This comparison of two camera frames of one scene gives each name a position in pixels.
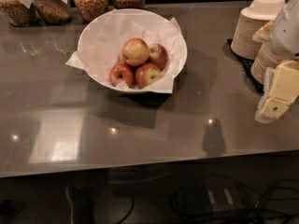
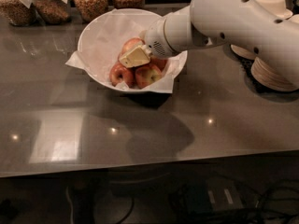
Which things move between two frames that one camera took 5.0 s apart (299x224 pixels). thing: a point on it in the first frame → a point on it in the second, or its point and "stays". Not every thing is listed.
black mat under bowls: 246,66 stays
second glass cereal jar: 52,5 stays
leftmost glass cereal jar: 17,6 stays
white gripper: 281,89 → 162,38
